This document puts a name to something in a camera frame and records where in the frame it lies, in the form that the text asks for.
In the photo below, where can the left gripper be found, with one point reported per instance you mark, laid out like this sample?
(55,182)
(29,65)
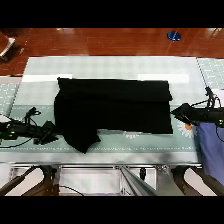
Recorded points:
(47,130)

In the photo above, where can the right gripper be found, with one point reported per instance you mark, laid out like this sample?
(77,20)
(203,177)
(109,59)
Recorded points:
(185,114)

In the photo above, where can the black garment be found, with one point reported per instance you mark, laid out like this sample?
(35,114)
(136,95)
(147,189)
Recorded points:
(113,106)

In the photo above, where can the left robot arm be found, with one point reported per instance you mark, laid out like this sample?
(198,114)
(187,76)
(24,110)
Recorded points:
(16,129)

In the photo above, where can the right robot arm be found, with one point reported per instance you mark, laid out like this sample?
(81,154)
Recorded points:
(208,115)

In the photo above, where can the blue garment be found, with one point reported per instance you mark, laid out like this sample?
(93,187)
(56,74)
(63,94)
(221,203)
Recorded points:
(213,150)

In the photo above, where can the blue round disc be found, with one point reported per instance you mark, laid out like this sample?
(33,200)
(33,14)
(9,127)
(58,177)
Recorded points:
(174,35)

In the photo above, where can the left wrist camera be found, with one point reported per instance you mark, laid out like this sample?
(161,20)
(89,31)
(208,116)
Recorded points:
(30,112)

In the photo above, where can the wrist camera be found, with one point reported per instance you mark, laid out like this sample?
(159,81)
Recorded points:
(30,112)
(210,96)

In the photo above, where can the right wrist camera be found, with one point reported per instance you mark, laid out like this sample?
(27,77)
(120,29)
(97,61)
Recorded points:
(210,96)

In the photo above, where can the silver frame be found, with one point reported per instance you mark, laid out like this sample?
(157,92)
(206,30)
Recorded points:
(136,181)

